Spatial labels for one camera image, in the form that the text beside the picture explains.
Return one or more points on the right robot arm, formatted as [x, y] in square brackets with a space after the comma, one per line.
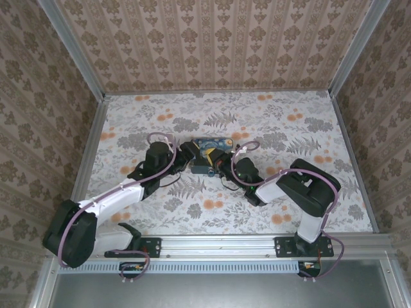
[308, 192]

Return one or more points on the small black controller board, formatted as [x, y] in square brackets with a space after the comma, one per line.
[309, 268]
[131, 268]

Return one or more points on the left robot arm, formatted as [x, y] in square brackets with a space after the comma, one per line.
[118, 199]

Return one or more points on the aluminium frame corner post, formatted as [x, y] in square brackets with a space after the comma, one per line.
[74, 51]
[356, 48]

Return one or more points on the grey metal panel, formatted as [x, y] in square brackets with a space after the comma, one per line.
[218, 292]

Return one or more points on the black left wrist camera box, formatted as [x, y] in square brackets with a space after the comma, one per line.
[189, 151]

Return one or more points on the aluminium frame side rail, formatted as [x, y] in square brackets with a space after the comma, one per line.
[359, 160]
[86, 160]

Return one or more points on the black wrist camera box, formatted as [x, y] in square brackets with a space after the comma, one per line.
[224, 161]
[189, 151]

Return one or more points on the aluminium front frame rail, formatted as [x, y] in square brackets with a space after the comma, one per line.
[218, 245]

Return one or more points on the floral patterned table cover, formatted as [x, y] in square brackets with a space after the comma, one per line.
[224, 208]

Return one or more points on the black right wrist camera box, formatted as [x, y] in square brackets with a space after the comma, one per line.
[224, 161]

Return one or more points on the aluminium back frame rail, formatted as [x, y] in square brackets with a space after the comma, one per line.
[218, 93]

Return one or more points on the starry night painted tin box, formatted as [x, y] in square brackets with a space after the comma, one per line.
[221, 145]

